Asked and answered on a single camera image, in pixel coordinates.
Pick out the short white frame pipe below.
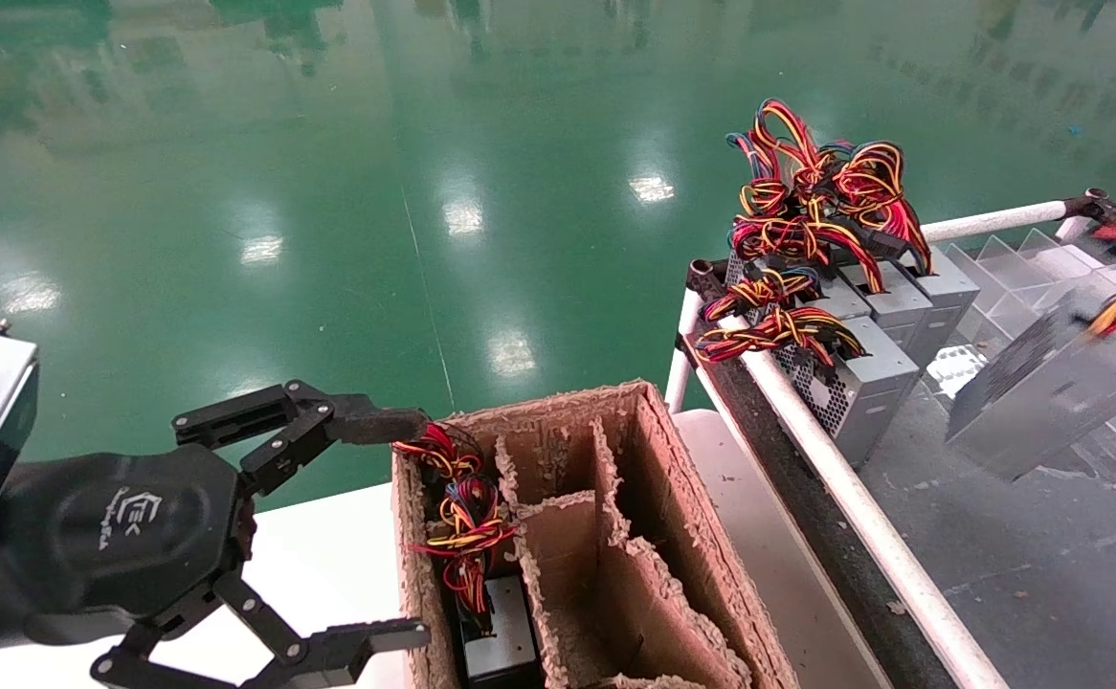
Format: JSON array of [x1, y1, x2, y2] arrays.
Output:
[[665, 287, 704, 414]]

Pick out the brown cardboard divider box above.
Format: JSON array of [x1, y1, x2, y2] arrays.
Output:
[[391, 380, 803, 689]]

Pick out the clear plastic divider tray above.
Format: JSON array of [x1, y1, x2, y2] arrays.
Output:
[[946, 228, 1116, 451]]

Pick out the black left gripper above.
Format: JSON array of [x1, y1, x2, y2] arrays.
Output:
[[0, 380, 432, 689]]

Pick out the black pipe joint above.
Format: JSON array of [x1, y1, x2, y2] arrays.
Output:
[[1060, 188, 1116, 231], [689, 258, 729, 300]]

